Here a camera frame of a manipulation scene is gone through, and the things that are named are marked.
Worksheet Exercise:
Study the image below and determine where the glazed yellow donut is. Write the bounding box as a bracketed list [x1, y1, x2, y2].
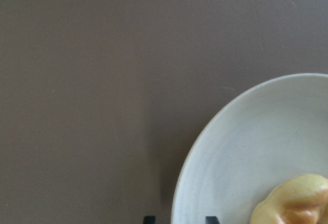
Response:
[250, 174, 327, 223]

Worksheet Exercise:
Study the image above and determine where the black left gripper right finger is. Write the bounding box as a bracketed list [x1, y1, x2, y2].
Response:
[206, 216, 219, 224]

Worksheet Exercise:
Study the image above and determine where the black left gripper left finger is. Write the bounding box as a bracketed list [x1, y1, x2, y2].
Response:
[143, 216, 156, 224]

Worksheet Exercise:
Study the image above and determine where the white ceramic plate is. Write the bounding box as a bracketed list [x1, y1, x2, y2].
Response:
[171, 73, 327, 223]

